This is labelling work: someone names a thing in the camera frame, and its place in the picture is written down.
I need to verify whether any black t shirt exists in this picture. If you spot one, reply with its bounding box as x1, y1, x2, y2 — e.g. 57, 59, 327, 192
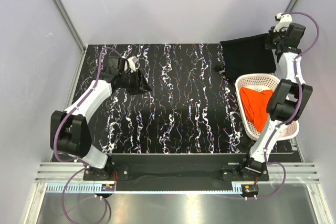
213, 33, 276, 80

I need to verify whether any black marble pattern mat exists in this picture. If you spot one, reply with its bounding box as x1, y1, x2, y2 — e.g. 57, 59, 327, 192
73, 44, 253, 154

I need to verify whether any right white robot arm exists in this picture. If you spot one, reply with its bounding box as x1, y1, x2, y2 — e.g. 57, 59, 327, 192
238, 23, 313, 180

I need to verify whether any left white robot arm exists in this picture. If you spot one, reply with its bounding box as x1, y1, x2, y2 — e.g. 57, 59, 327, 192
50, 56, 152, 180

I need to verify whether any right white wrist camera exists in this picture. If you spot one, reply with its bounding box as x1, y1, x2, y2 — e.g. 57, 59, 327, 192
273, 13, 292, 33

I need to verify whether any orange t shirt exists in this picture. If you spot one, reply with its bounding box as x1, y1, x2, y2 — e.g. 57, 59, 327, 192
239, 87, 273, 133

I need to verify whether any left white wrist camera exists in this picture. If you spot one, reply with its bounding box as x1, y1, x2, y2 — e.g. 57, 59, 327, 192
124, 56, 138, 73

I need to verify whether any left aluminium frame post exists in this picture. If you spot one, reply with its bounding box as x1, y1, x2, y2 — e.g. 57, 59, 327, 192
52, 0, 86, 52

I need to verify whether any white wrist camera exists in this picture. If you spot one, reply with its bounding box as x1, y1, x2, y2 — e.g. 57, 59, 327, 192
273, 13, 292, 33
124, 56, 138, 73

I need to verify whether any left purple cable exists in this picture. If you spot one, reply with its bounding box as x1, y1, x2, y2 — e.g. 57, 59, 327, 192
52, 47, 124, 222

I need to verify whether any slotted cable duct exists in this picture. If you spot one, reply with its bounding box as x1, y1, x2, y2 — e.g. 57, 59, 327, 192
46, 183, 243, 195

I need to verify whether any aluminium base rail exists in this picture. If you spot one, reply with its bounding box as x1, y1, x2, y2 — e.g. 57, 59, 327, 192
35, 162, 319, 183

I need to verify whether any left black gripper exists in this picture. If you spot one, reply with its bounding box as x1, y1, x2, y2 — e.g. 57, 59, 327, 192
119, 69, 152, 95

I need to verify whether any purple cable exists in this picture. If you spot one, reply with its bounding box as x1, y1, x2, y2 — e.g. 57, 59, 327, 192
237, 11, 320, 200
52, 47, 124, 222

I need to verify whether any white plastic laundry basket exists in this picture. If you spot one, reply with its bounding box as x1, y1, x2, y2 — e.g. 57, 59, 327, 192
235, 73, 299, 141

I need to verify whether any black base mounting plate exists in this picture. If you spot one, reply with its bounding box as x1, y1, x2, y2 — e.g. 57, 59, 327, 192
83, 154, 269, 193

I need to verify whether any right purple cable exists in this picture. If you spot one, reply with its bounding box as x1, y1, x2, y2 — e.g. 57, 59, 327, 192
237, 11, 320, 200

